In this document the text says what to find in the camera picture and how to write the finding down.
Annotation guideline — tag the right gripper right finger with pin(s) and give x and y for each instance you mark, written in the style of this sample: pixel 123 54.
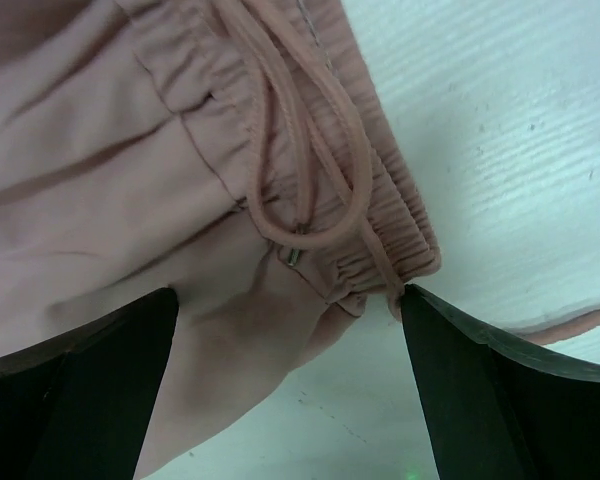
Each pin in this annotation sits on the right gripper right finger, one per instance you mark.
pixel 497 406

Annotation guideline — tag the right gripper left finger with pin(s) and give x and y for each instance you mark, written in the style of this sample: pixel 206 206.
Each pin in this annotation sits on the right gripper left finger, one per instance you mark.
pixel 77 406

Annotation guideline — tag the pink trousers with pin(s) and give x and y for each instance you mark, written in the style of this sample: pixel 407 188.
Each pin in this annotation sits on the pink trousers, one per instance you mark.
pixel 287 167

